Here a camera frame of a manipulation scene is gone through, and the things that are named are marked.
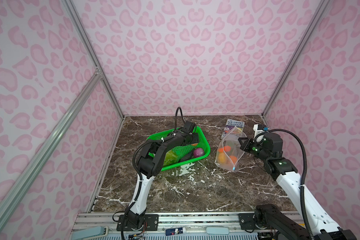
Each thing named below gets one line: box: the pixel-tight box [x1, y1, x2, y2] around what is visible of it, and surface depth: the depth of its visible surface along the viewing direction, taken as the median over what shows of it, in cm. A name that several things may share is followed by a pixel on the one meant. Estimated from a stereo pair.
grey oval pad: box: [206, 227, 229, 235], surface depth 72 cm
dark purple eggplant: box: [179, 149, 194, 162], surface depth 95 cm
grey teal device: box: [71, 226, 109, 240], surface depth 72 cm
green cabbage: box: [163, 149, 179, 167], surface depth 90 cm
